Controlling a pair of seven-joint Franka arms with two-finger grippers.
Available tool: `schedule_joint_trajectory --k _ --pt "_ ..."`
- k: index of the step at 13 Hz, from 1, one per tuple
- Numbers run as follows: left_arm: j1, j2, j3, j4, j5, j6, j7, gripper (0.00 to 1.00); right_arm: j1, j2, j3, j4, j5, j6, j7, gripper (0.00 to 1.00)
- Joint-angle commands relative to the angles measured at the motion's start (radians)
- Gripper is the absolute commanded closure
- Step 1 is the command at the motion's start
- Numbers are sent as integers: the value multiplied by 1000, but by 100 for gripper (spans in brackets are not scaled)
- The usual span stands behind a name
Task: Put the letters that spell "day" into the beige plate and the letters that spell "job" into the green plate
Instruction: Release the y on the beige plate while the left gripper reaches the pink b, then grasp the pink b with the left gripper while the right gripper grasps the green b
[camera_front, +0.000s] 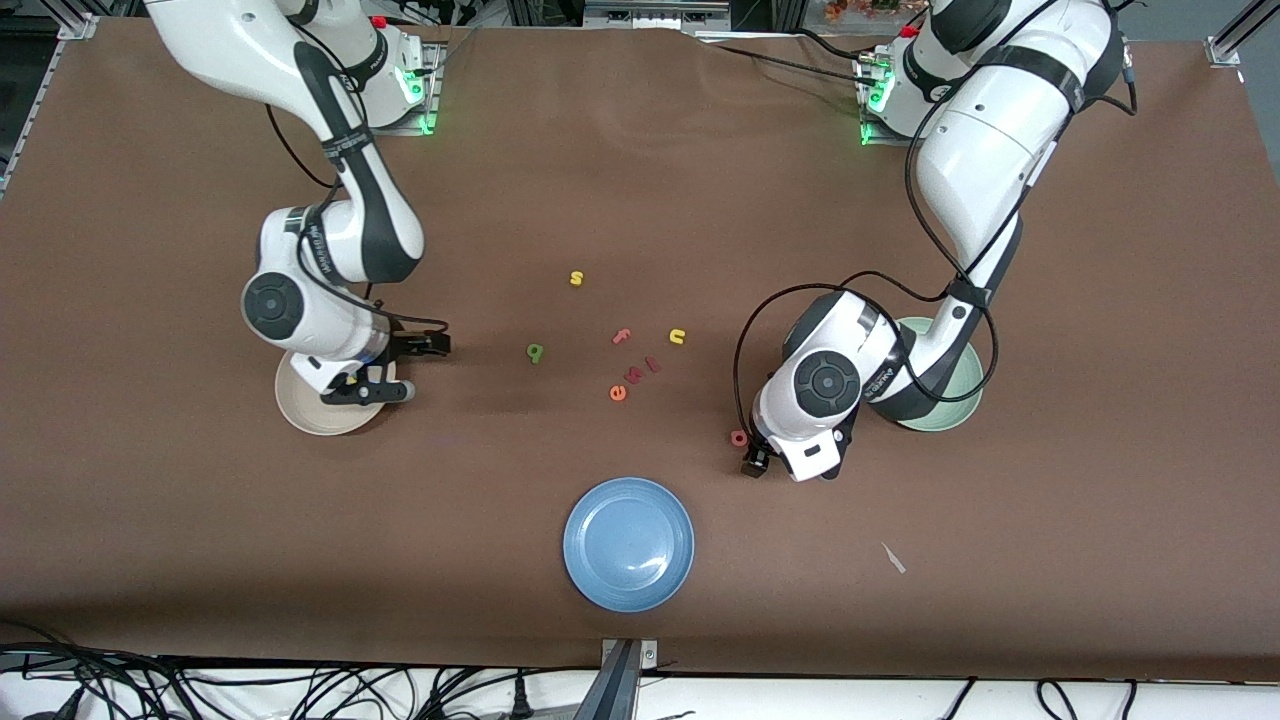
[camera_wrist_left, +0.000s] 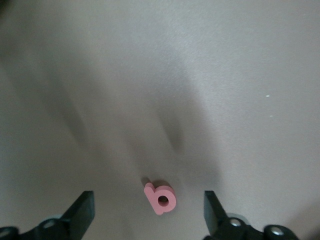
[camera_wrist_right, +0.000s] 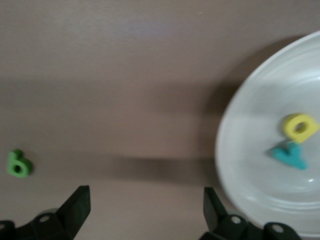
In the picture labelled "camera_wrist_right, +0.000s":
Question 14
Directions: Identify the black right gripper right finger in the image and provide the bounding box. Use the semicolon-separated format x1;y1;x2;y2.
199;187;305;240

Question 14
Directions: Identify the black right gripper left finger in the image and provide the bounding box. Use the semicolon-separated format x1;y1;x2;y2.
0;185;91;240

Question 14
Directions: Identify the teal foam letter y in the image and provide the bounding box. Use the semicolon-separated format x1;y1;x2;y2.
268;144;308;171

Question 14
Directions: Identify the yellow foam letter a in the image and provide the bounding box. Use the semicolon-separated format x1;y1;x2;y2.
282;112;320;145

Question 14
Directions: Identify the green foam letter b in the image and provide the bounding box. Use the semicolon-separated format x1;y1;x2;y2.
6;149;34;179

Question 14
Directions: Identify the beige round plate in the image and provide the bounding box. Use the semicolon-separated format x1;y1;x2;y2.
214;30;320;238

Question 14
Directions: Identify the brown table cover sheet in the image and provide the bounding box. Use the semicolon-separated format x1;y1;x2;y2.
0;0;320;240

